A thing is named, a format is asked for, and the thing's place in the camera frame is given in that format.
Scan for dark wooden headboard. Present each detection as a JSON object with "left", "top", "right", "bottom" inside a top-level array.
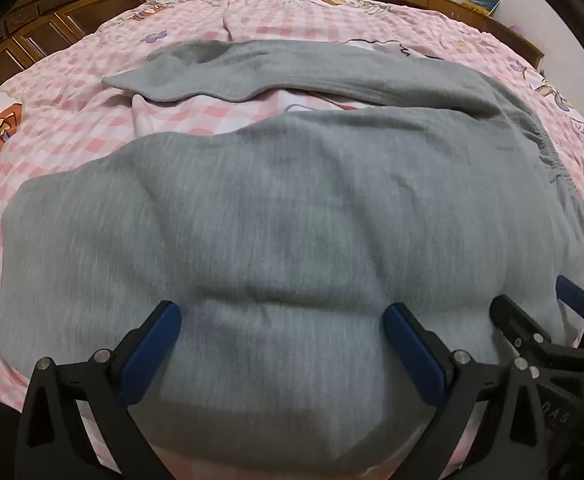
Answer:
[{"left": 0, "top": 0, "right": 148, "bottom": 106}]

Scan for blue book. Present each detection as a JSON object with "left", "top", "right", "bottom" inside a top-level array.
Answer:
[{"left": 461, "top": 0, "right": 502, "bottom": 17}]

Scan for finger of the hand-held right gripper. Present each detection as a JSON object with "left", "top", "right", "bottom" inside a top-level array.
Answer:
[
  {"left": 556, "top": 275, "right": 584, "bottom": 347},
  {"left": 489, "top": 295, "right": 584, "bottom": 368}
]

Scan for pink checkered printed blanket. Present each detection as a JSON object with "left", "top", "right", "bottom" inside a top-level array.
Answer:
[{"left": 0, "top": 0, "right": 584, "bottom": 480}]

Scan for grey pants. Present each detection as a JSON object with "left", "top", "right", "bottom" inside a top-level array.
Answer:
[{"left": 0, "top": 39, "right": 584, "bottom": 478}]

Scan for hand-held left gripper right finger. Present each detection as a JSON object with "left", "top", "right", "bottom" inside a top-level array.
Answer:
[{"left": 381, "top": 304, "right": 548, "bottom": 480}]

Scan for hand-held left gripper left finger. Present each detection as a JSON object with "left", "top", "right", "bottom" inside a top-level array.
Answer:
[{"left": 14, "top": 301, "right": 183, "bottom": 480}]

